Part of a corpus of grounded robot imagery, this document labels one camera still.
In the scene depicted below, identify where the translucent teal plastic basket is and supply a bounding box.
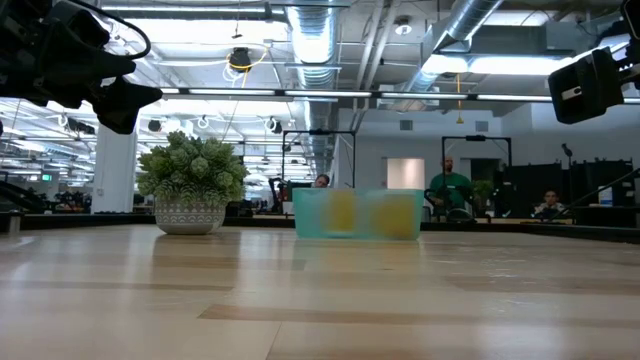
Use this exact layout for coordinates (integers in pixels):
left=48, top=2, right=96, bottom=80
left=291, top=187, right=425, bottom=242

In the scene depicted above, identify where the white square building column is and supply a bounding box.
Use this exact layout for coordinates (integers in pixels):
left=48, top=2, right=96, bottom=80
left=91, top=122, right=138, bottom=215

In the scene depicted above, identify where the black looped gripper cable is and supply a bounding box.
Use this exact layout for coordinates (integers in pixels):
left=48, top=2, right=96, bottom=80
left=69, top=0, right=152, bottom=61

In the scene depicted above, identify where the small green background plant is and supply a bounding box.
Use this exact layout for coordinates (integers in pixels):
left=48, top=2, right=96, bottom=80
left=470, top=179, right=496, bottom=202

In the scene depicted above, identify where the black ceiling device yellow cable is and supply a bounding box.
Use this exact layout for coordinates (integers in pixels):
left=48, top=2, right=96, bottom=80
left=228, top=46, right=253, bottom=74

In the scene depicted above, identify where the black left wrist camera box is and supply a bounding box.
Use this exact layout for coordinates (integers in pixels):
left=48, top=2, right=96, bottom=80
left=48, top=0, right=112, bottom=50

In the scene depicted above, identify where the green artificial succulent plant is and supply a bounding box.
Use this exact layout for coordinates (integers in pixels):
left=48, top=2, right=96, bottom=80
left=135, top=130, right=250, bottom=205

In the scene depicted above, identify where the white patterned plant pot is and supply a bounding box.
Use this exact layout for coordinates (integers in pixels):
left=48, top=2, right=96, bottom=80
left=153, top=198, right=227, bottom=236

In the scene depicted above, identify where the black stand with round head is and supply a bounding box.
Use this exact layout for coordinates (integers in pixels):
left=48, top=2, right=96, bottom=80
left=560, top=143, right=575, bottom=174

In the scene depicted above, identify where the black partition wall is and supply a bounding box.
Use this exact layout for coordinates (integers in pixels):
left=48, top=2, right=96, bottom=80
left=502, top=158, right=635, bottom=226

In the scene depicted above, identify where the thin black diagonal rod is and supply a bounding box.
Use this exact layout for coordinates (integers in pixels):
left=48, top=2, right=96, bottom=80
left=548, top=167, right=640, bottom=222

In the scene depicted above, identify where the silver ceiling air duct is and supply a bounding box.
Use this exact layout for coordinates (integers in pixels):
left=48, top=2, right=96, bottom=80
left=399, top=0, right=504, bottom=96
left=285, top=4, right=342, bottom=171

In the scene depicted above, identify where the black metal frame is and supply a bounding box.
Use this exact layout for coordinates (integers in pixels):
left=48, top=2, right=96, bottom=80
left=281, top=129, right=357, bottom=201
left=441, top=134, right=513, bottom=201

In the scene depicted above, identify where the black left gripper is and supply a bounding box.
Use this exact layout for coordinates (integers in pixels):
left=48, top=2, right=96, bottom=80
left=0, top=17, right=164, bottom=136

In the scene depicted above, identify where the yellow hanging ceiling pendant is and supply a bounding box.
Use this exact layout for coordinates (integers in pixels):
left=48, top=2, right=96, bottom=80
left=454, top=73, right=465, bottom=125

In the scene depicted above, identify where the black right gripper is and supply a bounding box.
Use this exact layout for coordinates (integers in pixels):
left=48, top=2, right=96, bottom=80
left=618, top=0, right=640, bottom=92

